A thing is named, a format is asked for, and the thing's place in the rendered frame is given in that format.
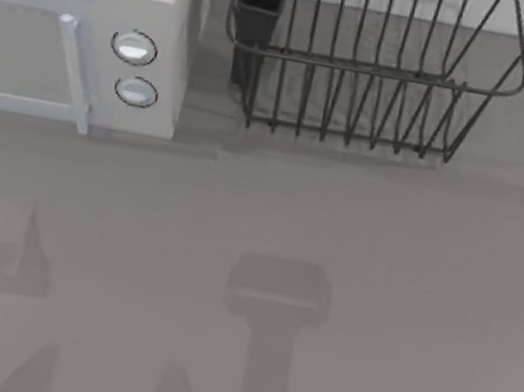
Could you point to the round silver microwave knob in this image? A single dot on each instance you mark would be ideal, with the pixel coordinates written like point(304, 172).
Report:
point(135, 91)
point(134, 47)

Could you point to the microwave oven door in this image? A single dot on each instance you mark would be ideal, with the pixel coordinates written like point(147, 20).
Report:
point(17, 56)

